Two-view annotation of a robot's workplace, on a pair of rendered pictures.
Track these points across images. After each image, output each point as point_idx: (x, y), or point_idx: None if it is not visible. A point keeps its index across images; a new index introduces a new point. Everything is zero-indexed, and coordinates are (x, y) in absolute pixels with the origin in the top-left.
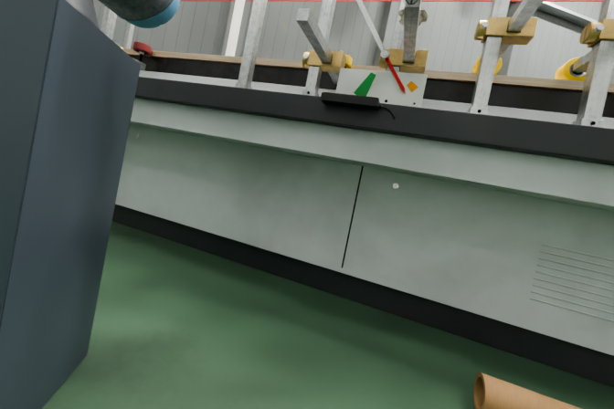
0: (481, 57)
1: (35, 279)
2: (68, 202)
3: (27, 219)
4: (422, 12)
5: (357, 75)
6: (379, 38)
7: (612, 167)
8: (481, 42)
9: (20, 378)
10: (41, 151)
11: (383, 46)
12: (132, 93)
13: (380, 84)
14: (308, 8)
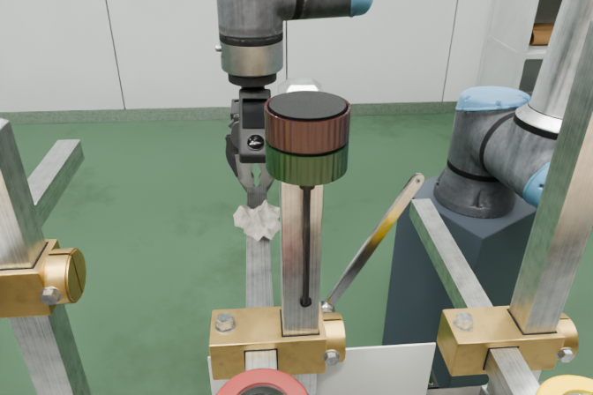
0: (57, 342)
1: (399, 306)
2: (414, 286)
3: (394, 274)
4: (243, 212)
5: (383, 356)
6: (342, 275)
7: None
8: (53, 311)
9: (395, 343)
10: (397, 250)
11: (330, 292)
12: (472, 257)
13: (319, 373)
14: (413, 199)
